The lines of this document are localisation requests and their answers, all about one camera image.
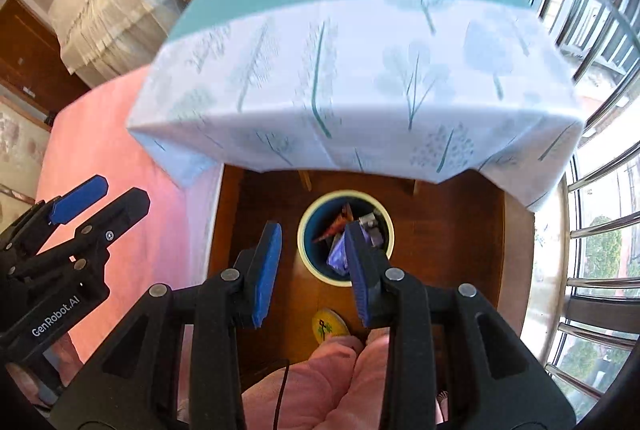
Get black cable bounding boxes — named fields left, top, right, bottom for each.
left=272, top=360, right=292, bottom=430

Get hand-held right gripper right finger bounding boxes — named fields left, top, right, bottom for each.
left=344, top=221, right=576, bottom=430

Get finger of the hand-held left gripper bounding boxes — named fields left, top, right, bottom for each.
left=0, top=175, right=110, bottom=257
left=10, top=187, right=151, bottom=282

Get brown wooden cabinet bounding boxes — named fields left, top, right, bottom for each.
left=0, top=0, right=91, bottom=131

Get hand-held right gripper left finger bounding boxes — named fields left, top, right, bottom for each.
left=47, top=221, right=283, bottom=430

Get blue wastebasket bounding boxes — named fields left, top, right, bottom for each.
left=297, top=190, right=395, bottom=287

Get person's pink pants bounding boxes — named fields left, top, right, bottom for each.
left=242, top=327, right=451, bottom=430

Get purple packet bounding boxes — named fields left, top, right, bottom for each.
left=327, top=232, right=353, bottom=275

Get pink blanket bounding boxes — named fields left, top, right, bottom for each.
left=35, top=65, right=226, bottom=361

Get table with tree-print cloth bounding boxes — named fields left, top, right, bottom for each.
left=126, top=0, right=586, bottom=213

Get orange packet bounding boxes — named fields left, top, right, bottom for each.
left=312, top=204, right=357, bottom=245

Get yellow slipper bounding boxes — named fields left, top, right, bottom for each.
left=311, top=308, right=351, bottom=343

